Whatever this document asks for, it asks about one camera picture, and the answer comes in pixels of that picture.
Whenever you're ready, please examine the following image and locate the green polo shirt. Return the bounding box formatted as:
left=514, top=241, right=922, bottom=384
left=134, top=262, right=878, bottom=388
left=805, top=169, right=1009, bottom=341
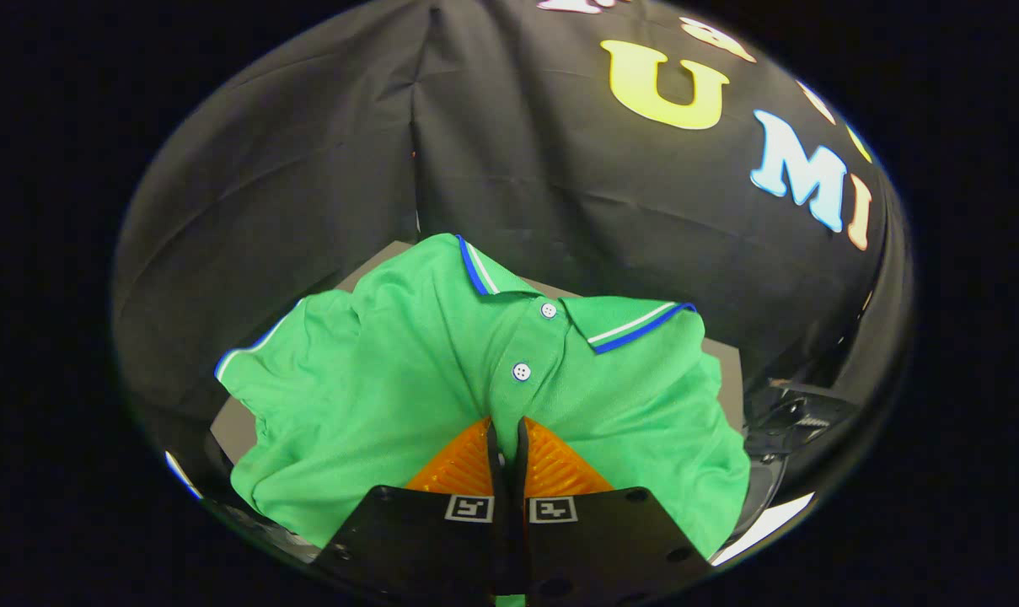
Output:
left=214, top=234, right=751, bottom=561

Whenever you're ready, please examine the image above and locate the grey washing machine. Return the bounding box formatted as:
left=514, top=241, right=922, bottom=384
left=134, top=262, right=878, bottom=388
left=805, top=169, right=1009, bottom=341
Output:
left=732, top=379, right=861, bottom=540

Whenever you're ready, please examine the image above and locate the grey cabinet with dark top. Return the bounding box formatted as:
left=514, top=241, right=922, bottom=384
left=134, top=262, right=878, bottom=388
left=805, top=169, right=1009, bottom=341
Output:
left=210, top=240, right=746, bottom=473

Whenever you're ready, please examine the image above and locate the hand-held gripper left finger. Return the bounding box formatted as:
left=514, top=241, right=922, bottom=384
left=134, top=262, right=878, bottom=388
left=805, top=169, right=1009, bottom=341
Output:
left=311, top=417, right=511, bottom=607

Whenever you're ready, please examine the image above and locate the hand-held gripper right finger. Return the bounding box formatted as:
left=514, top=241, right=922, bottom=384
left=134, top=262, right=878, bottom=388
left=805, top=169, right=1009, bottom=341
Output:
left=514, top=416, right=712, bottom=606

